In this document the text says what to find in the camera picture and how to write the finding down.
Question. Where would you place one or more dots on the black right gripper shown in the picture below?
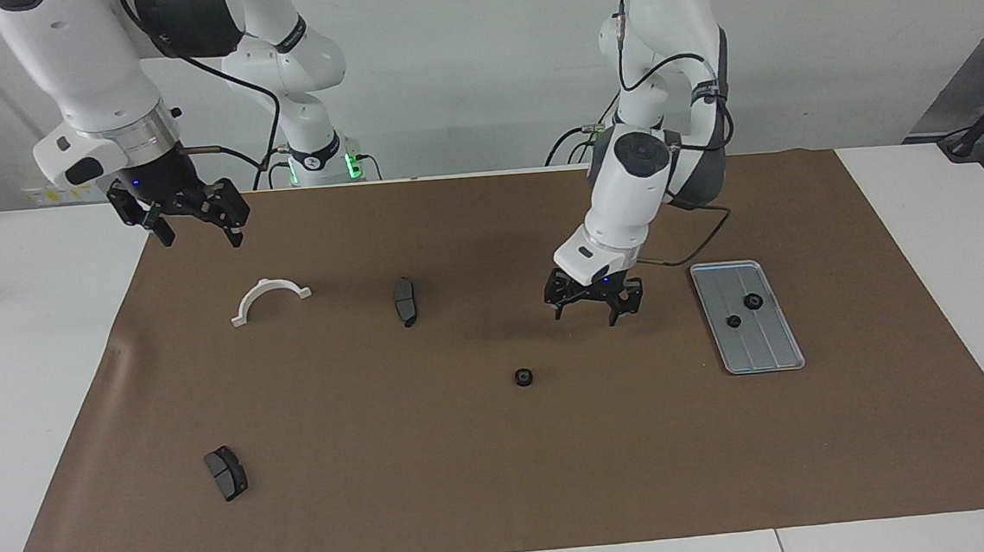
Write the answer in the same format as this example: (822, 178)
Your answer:
(165, 182)

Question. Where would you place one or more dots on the white curved plastic bracket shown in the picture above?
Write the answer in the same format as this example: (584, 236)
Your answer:
(266, 284)

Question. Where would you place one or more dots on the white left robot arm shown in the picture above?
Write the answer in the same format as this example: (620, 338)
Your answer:
(663, 4)

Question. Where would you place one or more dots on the brown paper table mat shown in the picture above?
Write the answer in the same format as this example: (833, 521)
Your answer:
(506, 483)

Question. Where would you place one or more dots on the ribbed silver metal tray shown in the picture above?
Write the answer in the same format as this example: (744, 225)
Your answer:
(770, 347)

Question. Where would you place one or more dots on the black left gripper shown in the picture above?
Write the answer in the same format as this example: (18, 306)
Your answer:
(597, 288)

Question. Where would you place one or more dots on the slim dark brake pad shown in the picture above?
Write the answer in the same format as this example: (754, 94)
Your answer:
(406, 304)

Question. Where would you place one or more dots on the white wall socket box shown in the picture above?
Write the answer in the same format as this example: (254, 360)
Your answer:
(40, 197)

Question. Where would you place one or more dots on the wide dark brake pad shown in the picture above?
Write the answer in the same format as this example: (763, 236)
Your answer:
(227, 475)

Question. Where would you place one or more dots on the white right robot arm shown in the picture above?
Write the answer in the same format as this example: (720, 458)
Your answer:
(79, 62)

